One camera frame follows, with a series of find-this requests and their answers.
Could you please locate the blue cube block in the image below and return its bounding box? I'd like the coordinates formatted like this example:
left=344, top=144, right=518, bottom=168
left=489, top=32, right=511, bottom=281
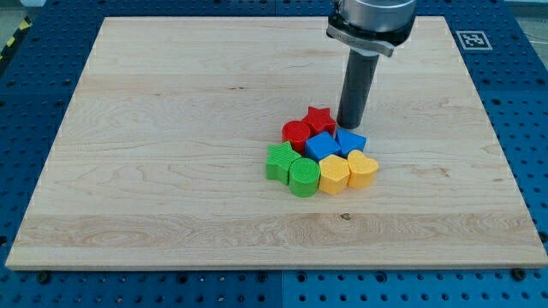
left=305, top=132, right=341, bottom=163

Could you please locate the green star block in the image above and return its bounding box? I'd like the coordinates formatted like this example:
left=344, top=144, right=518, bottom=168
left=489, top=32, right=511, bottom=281
left=265, top=141, right=301, bottom=186

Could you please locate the yellow heart block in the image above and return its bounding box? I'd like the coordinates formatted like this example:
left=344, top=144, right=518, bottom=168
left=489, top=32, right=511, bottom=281
left=347, top=150, right=379, bottom=188

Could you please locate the red star block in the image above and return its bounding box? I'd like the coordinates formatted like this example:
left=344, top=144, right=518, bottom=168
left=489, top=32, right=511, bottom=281
left=302, top=106, right=337, bottom=136

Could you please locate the yellow hexagon block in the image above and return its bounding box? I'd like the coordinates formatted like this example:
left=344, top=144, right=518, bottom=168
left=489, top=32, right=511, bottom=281
left=319, top=155, right=350, bottom=195

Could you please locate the blue triangle block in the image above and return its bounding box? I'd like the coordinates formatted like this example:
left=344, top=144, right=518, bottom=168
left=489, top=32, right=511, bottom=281
left=335, top=128, right=367, bottom=158

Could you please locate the white fiducial marker tag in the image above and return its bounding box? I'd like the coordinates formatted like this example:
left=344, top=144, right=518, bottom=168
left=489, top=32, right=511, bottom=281
left=456, top=30, right=492, bottom=50

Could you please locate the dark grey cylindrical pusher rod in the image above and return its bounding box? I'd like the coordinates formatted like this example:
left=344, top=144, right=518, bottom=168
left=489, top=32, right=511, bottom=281
left=337, top=50, right=378, bottom=129

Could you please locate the light wooden board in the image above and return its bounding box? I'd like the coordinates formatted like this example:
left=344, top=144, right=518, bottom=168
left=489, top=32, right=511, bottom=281
left=6, top=16, right=547, bottom=271

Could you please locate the red cylinder block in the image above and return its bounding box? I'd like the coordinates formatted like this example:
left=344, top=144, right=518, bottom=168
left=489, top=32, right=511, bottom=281
left=282, top=121, right=312, bottom=154

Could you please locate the yellow black hazard tape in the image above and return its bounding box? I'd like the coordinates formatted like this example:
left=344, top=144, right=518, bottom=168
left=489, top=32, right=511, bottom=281
left=1, top=15, right=33, bottom=62

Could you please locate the green cylinder block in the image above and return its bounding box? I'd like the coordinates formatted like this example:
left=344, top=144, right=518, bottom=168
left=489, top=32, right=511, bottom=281
left=289, top=157, right=320, bottom=198

